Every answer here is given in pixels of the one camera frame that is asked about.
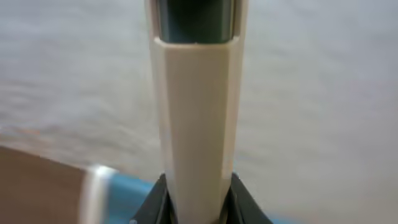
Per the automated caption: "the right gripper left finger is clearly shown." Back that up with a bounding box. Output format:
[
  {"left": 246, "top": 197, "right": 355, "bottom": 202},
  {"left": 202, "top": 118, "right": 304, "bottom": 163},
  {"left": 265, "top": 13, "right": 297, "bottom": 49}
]
[{"left": 129, "top": 173, "right": 172, "bottom": 224}]

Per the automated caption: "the white and blue stand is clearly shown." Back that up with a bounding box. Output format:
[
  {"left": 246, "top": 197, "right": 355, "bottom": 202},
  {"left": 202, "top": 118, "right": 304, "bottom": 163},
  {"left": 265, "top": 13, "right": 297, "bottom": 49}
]
[{"left": 79, "top": 164, "right": 299, "bottom": 224}]

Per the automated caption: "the white pipette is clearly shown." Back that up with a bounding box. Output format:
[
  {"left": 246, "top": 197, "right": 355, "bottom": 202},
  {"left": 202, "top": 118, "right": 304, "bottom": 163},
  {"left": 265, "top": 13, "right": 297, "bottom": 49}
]
[{"left": 144, "top": 0, "right": 249, "bottom": 224}]

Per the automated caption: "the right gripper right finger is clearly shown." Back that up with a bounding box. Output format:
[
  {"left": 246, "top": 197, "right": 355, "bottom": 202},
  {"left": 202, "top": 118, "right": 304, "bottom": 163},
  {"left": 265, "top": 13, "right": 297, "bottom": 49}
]
[{"left": 221, "top": 171, "right": 274, "bottom": 224}]

